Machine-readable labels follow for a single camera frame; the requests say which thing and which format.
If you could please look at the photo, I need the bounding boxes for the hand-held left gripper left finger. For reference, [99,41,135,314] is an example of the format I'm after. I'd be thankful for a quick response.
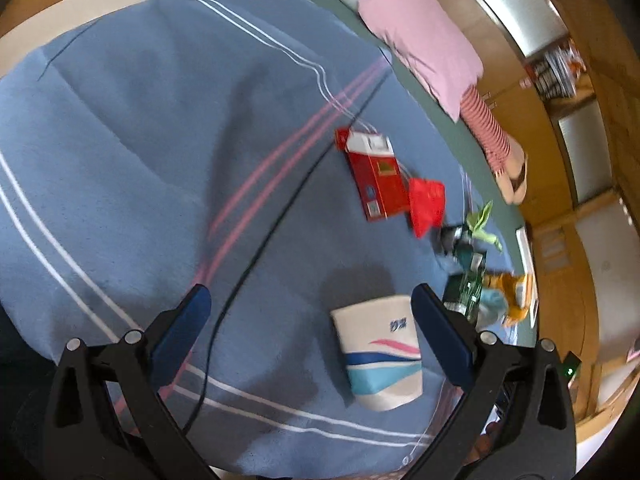
[42,284,221,480]

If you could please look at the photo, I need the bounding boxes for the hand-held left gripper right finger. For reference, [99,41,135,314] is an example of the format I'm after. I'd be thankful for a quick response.
[400,283,578,480]

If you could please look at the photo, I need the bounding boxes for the white packet with blue wave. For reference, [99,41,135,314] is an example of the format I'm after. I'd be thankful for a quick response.
[330,294,425,412]

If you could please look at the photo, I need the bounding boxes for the teal packet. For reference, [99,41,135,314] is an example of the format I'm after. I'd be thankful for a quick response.
[457,247,488,273]

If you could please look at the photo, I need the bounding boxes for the dark wrapper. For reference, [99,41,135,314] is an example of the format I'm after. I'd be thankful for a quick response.
[432,225,468,258]

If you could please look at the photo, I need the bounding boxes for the red plastic bag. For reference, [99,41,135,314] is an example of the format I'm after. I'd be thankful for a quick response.
[407,177,447,239]

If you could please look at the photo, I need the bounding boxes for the red carton box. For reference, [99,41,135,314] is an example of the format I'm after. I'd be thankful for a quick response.
[334,127,412,223]

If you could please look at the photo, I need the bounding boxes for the light blue cloth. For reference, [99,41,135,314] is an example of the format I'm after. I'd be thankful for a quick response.
[477,290,508,331]

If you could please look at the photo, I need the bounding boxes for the orange snack bag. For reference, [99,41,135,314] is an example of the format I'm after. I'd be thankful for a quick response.
[487,270,533,328]

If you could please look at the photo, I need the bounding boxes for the green crumpled wrapper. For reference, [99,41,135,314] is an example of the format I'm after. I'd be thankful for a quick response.
[465,200,503,252]

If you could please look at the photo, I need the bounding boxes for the white flat board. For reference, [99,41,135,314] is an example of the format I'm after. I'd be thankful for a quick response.
[515,225,541,321]

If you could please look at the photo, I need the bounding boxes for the blue striped blanket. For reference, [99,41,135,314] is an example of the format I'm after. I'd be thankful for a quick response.
[0,0,531,478]

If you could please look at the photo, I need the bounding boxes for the wooden cabinet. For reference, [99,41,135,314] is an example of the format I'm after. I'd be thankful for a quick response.
[430,0,640,426]

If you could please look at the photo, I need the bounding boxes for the green bed sheet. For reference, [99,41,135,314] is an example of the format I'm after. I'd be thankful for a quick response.
[280,0,541,341]

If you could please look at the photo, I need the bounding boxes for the plush doll with striped leg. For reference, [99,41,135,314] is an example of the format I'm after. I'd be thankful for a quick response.
[459,85,530,206]

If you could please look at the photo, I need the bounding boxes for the stack of books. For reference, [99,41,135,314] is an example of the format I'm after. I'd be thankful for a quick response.
[525,35,588,103]

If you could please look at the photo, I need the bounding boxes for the pink pillow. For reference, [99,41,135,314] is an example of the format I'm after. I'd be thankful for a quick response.
[357,0,485,123]

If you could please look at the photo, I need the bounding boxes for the frosted glass window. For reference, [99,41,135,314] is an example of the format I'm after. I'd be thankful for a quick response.
[445,0,571,58]

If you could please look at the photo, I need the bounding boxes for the black cable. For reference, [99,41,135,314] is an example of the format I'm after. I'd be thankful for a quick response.
[182,65,396,436]

